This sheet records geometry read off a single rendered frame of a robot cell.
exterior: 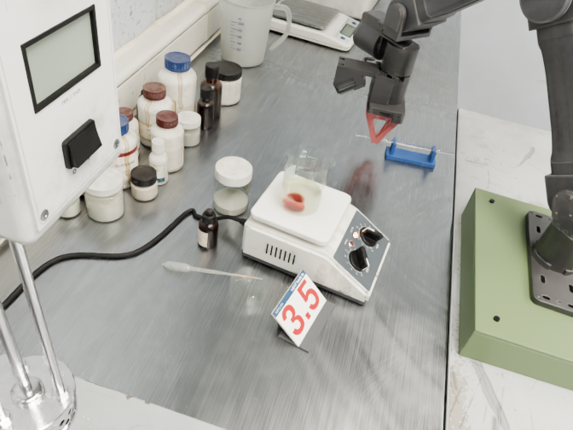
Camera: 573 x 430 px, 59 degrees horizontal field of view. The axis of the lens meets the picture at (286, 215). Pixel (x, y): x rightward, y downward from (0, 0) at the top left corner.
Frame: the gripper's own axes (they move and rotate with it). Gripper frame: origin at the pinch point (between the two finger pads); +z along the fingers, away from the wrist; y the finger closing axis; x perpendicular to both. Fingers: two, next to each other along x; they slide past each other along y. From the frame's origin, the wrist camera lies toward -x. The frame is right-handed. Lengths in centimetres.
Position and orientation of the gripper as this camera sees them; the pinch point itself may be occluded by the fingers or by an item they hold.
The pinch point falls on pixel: (375, 138)
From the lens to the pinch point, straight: 103.8
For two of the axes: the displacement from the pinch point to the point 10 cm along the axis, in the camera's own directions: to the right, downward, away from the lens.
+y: -1.6, 6.4, -7.5
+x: 9.8, 2.1, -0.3
